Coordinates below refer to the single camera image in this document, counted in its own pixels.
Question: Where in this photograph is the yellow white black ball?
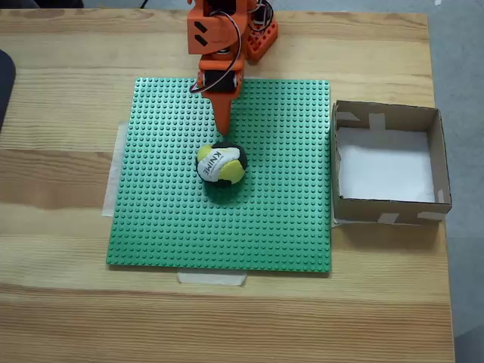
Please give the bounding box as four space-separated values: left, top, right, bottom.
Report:
195 142 250 187

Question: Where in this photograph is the brown cardboard box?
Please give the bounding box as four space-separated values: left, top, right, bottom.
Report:
330 100 454 227

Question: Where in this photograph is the green studded baseplate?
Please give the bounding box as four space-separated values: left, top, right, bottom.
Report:
105 77 334 275

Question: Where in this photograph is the white paper sheet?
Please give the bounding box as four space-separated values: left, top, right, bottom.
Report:
335 127 436 203

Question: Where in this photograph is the black rounded object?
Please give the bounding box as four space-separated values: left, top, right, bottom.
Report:
0 48 18 133

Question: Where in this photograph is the red white black servo wire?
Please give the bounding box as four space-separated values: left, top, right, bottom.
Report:
188 9 243 95

